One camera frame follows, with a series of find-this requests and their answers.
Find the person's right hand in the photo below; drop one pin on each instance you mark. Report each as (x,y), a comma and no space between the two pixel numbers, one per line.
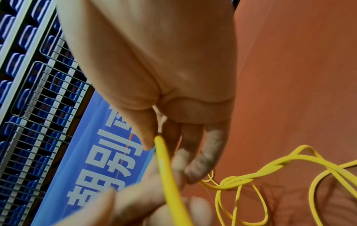
(162,53)

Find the blue banner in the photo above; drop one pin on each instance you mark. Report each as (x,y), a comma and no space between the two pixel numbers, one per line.
(95,167)

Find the rows of blue seats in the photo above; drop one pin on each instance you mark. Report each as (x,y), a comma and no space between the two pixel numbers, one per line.
(33,101)

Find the person's left hand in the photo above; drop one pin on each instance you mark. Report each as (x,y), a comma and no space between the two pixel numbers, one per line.
(134,203)

